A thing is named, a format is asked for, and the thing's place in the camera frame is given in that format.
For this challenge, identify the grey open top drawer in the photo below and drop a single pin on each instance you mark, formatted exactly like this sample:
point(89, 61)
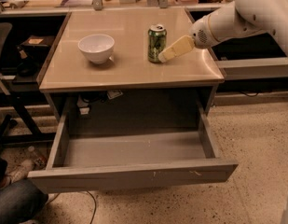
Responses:
point(129, 144)

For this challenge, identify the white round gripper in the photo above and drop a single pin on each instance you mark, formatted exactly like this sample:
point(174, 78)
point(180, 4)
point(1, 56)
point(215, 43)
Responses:
point(200, 34)

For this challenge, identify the person's leg in jeans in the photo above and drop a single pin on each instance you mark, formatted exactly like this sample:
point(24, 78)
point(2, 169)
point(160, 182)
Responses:
point(20, 202)

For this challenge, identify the green soda can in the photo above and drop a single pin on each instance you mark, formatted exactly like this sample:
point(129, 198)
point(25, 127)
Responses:
point(156, 41)

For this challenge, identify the white sneaker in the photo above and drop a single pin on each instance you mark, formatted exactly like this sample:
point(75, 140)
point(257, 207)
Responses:
point(21, 171)

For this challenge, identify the white power adapter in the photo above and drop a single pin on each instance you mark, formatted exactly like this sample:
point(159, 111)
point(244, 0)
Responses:
point(83, 106)

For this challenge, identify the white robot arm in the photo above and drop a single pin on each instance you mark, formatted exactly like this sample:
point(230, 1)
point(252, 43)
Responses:
point(238, 19)

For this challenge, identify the grey cabinet with beige top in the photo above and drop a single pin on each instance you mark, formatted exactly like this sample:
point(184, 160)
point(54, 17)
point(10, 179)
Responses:
point(70, 71)

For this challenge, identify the black box with label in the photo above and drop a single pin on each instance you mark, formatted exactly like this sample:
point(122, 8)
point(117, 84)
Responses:
point(38, 45)

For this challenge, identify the white ceramic bowl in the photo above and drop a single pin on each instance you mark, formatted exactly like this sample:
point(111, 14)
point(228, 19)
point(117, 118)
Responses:
point(97, 48)

